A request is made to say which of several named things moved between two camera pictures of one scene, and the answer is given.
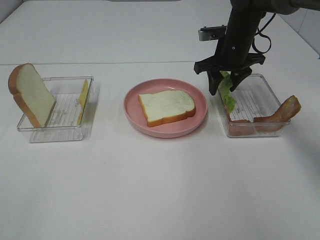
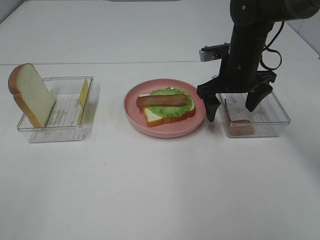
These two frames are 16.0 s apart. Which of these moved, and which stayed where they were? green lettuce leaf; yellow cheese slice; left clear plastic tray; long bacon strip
Moved: green lettuce leaf; long bacon strip
Stayed: yellow cheese slice; left clear plastic tray
